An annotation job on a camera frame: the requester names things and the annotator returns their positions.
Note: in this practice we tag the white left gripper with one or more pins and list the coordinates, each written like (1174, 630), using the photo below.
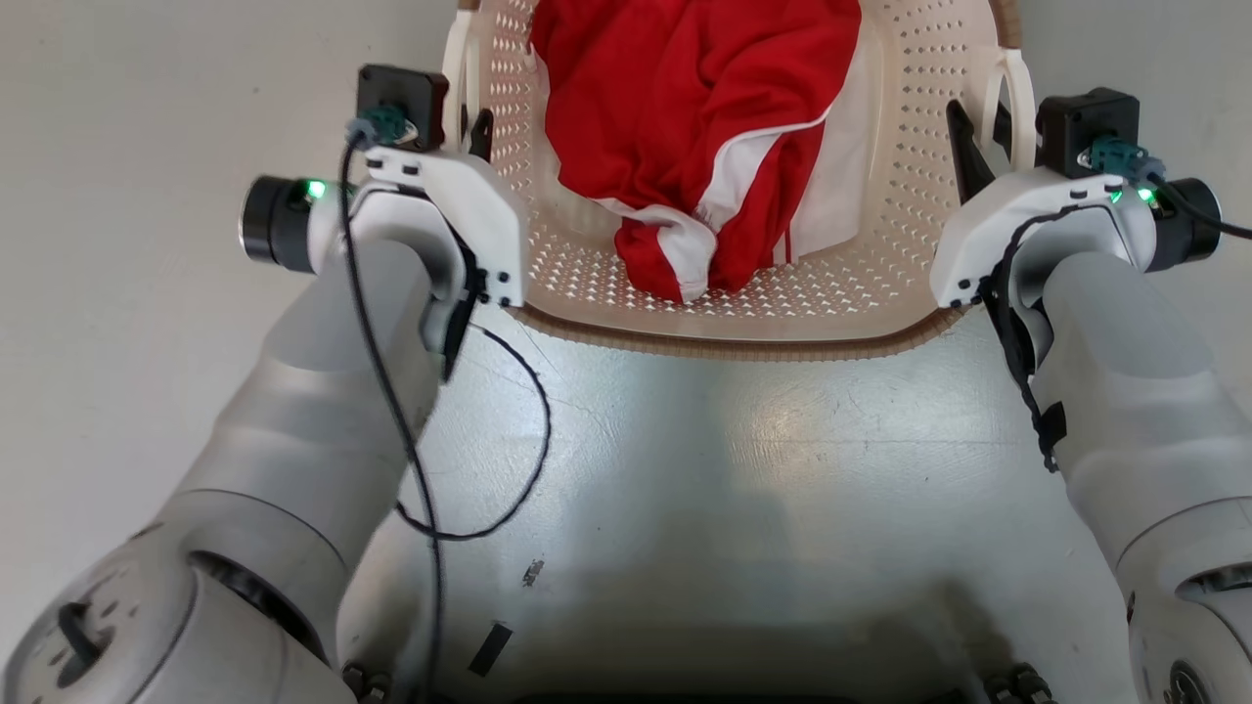
(479, 225)

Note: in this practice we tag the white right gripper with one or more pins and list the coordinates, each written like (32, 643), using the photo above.
(1017, 200)

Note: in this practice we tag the beige perforated plastic laundry basket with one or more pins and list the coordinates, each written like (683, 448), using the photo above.
(831, 293)

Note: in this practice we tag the dark robot base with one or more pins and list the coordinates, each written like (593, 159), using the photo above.
(685, 699)

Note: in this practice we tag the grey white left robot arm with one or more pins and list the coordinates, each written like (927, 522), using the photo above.
(293, 440)

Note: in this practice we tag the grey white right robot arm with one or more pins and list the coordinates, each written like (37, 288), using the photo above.
(1125, 391)

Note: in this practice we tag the red garment with white trim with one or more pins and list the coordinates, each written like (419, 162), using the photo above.
(636, 98)

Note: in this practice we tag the black tape strip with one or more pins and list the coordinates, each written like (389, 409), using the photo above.
(490, 649)

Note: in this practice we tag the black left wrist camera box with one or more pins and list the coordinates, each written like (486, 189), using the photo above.
(403, 98)

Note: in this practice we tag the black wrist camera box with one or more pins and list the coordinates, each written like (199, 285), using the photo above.
(1088, 127)
(403, 98)

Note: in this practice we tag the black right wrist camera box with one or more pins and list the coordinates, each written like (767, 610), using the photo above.
(1088, 127)

